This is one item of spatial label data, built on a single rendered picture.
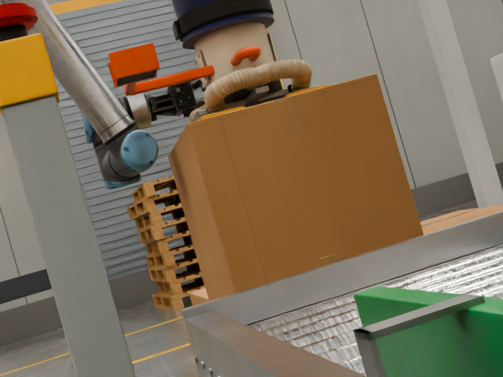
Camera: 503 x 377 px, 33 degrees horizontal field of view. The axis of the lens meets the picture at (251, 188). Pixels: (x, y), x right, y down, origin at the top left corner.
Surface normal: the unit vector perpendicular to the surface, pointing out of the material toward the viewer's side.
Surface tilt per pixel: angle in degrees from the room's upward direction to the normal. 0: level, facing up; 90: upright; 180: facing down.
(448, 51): 90
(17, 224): 90
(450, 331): 90
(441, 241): 90
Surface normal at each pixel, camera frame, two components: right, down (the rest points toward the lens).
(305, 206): 0.15, -0.07
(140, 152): 0.48, -0.11
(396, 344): -0.94, 0.27
